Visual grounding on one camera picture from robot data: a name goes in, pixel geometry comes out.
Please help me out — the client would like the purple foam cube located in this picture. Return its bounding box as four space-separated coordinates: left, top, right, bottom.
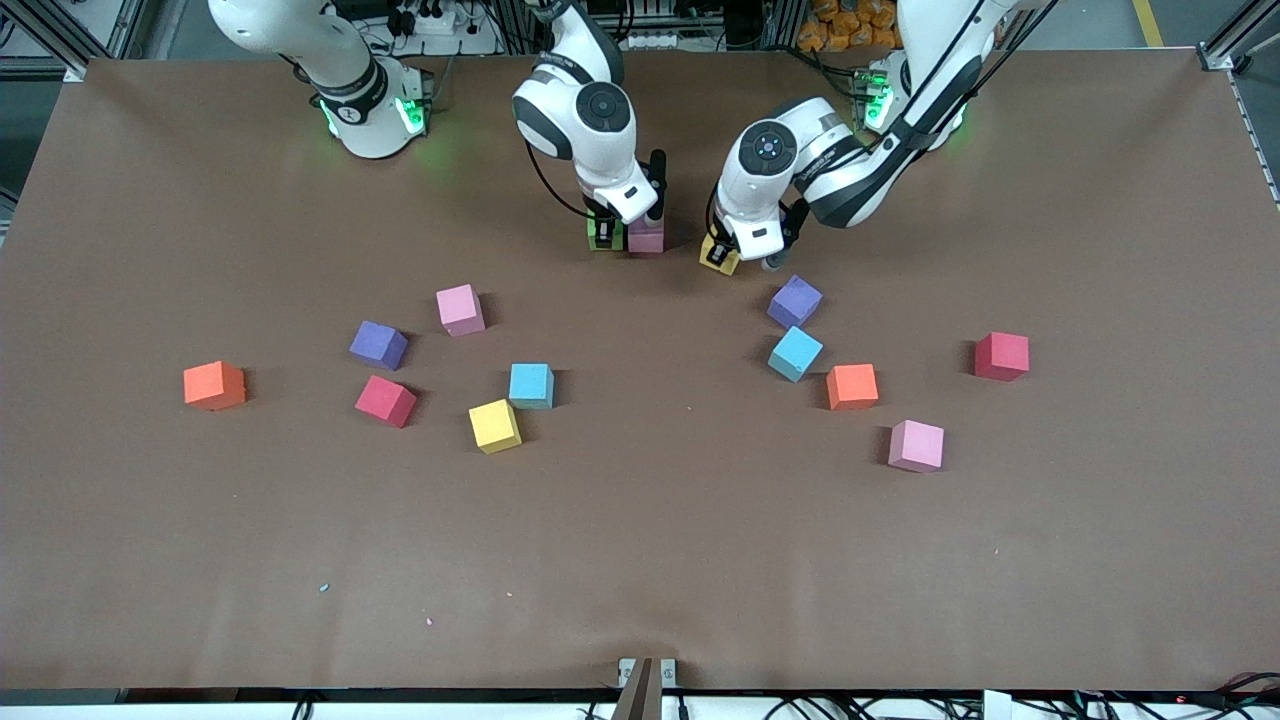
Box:
349 320 409 372
767 274 824 330

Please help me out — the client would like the orange foam cube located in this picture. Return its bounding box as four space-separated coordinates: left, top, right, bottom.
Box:
183 361 247 412
826 363 880 412

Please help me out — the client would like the metal table edge bracket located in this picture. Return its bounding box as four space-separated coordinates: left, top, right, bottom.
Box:
612 657 679 720

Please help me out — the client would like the yellow foam cube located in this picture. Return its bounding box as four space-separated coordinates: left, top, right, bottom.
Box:
700 235 744 277
468 399 523 456

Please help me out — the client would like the red foam cube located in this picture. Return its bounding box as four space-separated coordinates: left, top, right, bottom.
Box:
974 331 1031 383
354 375 419 429

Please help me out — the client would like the white power strip with plugs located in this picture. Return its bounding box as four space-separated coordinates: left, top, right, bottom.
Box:
385 0 461 37

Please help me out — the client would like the blue foam cube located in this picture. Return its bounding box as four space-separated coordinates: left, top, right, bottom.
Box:
508 362 555 410
767 326 825 384

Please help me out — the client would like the brown paper table cover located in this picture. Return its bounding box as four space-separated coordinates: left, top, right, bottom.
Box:
0 50 1280 693

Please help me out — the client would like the bag of orange items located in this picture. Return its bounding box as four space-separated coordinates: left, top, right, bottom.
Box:
798 0 901 53

